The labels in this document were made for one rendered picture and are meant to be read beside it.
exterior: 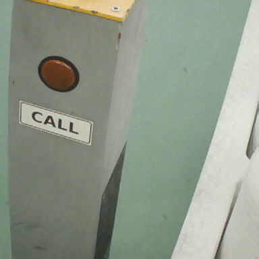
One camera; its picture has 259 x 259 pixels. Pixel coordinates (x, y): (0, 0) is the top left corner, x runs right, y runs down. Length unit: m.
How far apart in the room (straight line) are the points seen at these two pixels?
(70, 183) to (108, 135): 0.06
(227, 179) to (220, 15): 0.50
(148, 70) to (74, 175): 0.38
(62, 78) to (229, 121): 0.16
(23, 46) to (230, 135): 0.18
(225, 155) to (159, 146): 0.26
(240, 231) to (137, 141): 0.35
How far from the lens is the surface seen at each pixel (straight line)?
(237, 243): 0.48
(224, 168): 0.55
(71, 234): 0.57
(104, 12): 0.43
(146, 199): 0.76
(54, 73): 0.47
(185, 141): 0.82
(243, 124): 0.58
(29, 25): 0.46
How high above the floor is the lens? 0.57
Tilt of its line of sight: 43 degrees down
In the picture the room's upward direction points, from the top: 9 degrees clockwise
